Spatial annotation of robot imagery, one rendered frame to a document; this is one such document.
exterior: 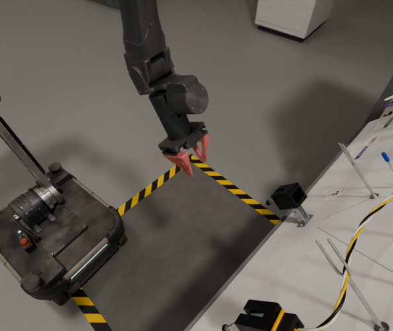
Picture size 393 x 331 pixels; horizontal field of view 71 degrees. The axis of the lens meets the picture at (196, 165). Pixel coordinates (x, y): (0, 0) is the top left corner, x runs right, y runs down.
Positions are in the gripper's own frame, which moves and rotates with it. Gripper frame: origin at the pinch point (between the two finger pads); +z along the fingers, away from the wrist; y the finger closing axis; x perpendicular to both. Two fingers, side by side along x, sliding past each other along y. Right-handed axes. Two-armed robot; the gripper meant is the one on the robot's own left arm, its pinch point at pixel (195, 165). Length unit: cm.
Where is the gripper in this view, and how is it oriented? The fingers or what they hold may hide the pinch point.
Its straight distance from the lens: 66.4
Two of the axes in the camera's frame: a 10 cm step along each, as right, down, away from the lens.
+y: 6.2, -6.1, 5.0
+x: -6.9, -1.2, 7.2
